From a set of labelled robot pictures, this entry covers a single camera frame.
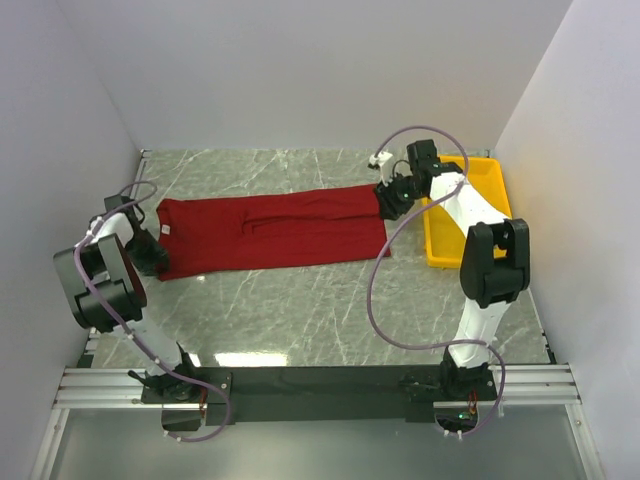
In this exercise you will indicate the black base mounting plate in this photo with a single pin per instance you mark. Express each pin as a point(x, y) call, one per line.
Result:
point(278, 394)

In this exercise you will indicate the red t shirt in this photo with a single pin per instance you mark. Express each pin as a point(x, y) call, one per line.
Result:
point(301, 229)

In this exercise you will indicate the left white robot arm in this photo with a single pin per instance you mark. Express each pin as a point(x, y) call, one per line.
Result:
point(101, 279)

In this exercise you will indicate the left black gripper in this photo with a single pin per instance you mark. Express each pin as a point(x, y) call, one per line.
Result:
point(157, 254)

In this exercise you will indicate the yellow plastic tray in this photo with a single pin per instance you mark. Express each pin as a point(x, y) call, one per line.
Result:
point(483, 198)

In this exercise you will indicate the aluminium frame rail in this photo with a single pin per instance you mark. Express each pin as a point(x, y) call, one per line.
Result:
point(97, 389)

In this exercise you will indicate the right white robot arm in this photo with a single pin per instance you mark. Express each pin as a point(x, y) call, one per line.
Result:
point(495, 264)

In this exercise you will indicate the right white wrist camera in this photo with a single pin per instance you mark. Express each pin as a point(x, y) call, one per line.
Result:
point(383, 162)

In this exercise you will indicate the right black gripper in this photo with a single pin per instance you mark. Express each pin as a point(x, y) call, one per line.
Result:
point(390, 208)

